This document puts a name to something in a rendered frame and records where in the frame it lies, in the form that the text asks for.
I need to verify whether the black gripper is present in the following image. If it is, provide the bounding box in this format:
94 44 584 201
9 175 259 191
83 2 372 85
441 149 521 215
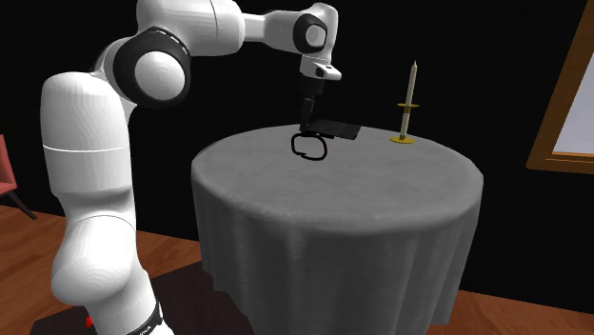
299 75 327 133

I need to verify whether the black flat tablet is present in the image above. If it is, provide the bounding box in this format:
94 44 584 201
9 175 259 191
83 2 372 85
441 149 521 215
300 118 363 142

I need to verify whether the cream candle on gold holder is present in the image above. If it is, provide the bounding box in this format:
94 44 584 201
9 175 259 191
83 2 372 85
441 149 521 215
388 60 422 146

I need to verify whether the round table with grey cloth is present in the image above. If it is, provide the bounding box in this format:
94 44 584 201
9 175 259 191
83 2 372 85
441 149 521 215
190 122 485 335

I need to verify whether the red chair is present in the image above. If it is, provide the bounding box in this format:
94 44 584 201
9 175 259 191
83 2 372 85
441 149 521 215
0 133 39 221

